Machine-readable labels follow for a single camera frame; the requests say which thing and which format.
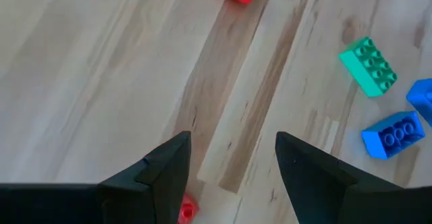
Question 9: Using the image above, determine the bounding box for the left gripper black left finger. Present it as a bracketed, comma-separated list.
[97, 131, 192, 224]

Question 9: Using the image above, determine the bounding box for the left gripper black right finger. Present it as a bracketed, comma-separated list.
[275, 131, 404, 224]

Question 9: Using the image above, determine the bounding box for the blue toy brick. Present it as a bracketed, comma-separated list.
[406, 78, 432, 128]
[360, 111, 426, 160]

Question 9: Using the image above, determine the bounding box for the green toy brick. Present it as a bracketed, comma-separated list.
[338, 36, 398, 99]

